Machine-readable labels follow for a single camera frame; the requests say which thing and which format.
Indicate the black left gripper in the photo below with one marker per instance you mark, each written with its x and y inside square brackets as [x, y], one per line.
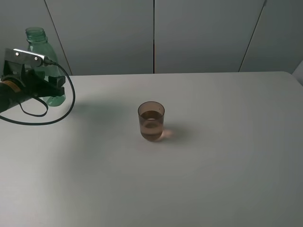
[22, 79]

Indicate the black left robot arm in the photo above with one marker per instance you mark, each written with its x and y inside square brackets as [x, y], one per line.
[9, 99]

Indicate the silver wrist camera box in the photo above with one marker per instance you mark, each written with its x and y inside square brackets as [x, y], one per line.
[16, 59]

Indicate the green transparent plastic bottle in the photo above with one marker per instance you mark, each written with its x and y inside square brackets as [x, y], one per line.
[38, 43]

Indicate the pink translucent plastic cup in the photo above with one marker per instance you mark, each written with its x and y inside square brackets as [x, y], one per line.
[151, 120]

